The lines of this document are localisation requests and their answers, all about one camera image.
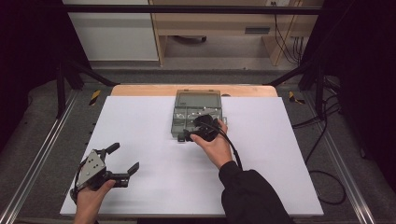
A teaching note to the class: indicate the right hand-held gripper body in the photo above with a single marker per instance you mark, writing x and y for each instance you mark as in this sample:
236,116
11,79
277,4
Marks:
205,129

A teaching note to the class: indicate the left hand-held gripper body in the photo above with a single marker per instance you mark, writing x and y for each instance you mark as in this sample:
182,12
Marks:
90,169

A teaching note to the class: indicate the clear plastic compartment box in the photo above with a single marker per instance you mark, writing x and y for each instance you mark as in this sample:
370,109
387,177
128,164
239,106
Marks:
197,99

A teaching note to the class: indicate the person's right hand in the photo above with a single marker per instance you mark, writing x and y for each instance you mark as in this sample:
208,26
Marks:
218,149

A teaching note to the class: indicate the person's left hand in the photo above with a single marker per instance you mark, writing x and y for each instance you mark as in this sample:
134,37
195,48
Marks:
90,200

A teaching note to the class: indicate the white table board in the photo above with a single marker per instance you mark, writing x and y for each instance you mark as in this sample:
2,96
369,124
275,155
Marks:
171,186

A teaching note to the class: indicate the yellow black striped tape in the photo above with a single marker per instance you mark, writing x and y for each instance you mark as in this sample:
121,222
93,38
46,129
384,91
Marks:
294,98
95,97

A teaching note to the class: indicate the wooden desk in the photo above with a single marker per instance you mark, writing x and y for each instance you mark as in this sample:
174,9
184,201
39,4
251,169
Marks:
218,21

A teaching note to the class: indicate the white cabinet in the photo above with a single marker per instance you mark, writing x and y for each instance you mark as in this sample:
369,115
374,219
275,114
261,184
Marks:
115,34

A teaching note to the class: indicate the dark curtain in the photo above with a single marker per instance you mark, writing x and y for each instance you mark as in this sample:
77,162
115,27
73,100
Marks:
28,62
367,77

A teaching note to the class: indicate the aluminium floor rail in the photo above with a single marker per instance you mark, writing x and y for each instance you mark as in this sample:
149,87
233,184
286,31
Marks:
345,168
37,158

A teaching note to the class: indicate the black metal frame stand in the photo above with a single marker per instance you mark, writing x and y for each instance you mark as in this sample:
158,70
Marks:
60,90
319,90

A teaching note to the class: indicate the black horizontal frame bar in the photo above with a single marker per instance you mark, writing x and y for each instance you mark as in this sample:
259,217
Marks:
186,9

